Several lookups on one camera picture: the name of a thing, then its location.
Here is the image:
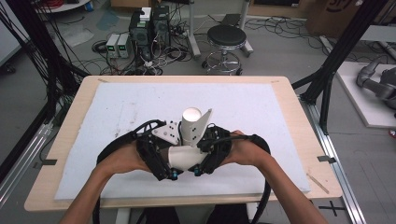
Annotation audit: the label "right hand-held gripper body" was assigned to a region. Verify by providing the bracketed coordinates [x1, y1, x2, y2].
[190, 107, 233, 163]

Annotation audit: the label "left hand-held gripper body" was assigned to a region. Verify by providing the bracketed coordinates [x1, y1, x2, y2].
[135, 121, 182, 158]

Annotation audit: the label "person's right hand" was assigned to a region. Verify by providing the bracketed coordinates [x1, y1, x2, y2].
[221, 129, 272, 169]

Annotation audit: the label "person's left hand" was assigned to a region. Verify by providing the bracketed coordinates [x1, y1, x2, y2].
[104, 141, 152, 176]

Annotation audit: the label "white foam mat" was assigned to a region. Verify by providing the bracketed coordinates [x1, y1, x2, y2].
[54, 82, 311, 201]

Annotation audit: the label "person's left leg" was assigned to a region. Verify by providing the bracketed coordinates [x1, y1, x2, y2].
[136, 205, 185, 224]

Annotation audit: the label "person's leg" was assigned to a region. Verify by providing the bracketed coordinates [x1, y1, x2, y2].
[207, 203, 254, 224]
[136, 205, 185, 224]

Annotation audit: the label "person's right leg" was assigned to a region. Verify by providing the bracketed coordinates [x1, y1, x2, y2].
[207, 203, 254, 224]

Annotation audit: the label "wooden table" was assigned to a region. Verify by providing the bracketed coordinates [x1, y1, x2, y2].
[23, 75, 344, 213]

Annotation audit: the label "grey power supply unit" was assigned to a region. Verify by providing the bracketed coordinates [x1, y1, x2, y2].
[105, 33, 121, 60]
[117, 33, 132, 60]

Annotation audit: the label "black computer tower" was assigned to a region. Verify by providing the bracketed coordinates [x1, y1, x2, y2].
[151, 5, 172, 49]
[128, 10, 152, 61]

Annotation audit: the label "grey metal stand leg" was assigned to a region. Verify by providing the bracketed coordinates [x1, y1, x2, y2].
[238, 0, 255, 59]
[186, 0, 203, 60]

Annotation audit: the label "black round stool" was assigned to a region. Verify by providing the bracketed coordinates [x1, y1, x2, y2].
[201, 23, 248, 77]

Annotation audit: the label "thin wooden stick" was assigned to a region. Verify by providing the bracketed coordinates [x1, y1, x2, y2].
[305, 173, 331, 195]

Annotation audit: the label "black tape piece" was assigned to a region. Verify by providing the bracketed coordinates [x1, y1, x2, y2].
[317, 155, 337, 164]
[33, 159, 58, 169]

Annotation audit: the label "white small box device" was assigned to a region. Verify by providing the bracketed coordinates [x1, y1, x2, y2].
[139, 7, 153, 22]

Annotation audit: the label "teal floor sheet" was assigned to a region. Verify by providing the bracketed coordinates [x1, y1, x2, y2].
[95, 10, 120, 32]

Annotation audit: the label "white round table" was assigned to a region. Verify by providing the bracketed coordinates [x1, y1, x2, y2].
[33, 0, 92, 14]

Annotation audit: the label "white floor platform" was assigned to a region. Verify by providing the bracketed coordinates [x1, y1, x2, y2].
[335, 61, 396, 130]

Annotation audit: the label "cardboard box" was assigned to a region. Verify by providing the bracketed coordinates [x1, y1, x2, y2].
[304, 0, 388, 38]

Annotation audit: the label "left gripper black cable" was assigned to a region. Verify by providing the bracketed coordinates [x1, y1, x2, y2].
[92, 129, 142, 224]

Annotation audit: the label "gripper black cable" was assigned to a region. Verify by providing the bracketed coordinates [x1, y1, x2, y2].
[214, 133, 273, 224]
[92, 129, 142, 224]

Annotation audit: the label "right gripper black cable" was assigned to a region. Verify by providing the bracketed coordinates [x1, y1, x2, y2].
[214, 133, 273, 224]

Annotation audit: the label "tangle of floor cables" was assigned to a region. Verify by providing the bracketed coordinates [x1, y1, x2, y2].
[124, 18, 192, 77]

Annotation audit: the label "coiled black cable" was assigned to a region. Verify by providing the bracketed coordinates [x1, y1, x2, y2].
[91, 39, 109, 54]

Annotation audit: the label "aluminium rail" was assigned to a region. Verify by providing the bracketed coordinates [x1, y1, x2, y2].
[0, 122, 54, 208]
[299, 95, 369, 224]

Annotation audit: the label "loose black floor cables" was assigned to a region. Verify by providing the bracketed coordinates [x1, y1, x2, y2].
[244, 15, 326, 43]

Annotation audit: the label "black metal frame with cables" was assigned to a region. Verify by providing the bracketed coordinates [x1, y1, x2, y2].
[0, 0, 90, 129]

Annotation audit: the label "black metal frame post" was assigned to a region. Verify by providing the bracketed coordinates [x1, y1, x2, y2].
[291, 0, 390, 135]

